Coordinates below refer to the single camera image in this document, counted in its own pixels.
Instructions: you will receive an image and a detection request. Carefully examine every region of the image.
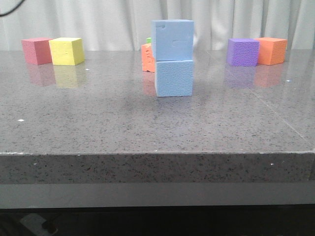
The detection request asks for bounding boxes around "light blue foam cube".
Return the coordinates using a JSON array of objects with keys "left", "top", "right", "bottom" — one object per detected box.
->
[
  {"left": 155, "top": 60, "right": 193, "bottom": 97},
  {"left": 151, "top": 20, "right": 194, "bottom": 61}
]

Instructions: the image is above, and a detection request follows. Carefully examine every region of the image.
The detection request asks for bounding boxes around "chipped orange foam cube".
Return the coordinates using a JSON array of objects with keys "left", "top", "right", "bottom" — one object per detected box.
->
[{"left": 141, "top": 43, "right": 155, "bottom": 72}]

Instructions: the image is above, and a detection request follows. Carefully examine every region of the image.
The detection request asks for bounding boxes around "purple foam cube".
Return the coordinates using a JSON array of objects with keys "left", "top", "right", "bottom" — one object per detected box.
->
[{"left": 226, "top": 38, "right": 260, "bottom": 66}]

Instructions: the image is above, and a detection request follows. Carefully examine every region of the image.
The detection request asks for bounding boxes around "white pleated curtain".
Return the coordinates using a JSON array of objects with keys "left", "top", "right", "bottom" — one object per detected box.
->
[{"left": 0, "top": 0, "right": 315, "bottom": 51}]

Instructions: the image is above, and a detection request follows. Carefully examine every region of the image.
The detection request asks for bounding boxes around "yellow foam cube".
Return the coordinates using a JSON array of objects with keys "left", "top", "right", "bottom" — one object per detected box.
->
[{"left": 49, "top": 37, "right": 85, "bottom": 65}]

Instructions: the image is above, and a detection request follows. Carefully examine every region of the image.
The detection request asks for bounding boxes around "red foam cube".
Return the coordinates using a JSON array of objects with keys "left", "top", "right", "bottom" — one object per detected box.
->
[{"left": 21, "top": 37, "right": 52, "bottom": 65}]

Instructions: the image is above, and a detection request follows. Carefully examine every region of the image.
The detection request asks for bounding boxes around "black cable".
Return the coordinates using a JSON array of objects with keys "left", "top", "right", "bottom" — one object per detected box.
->
[{"left": 0, "top": 0, "right": 25, "bottom": 17}]

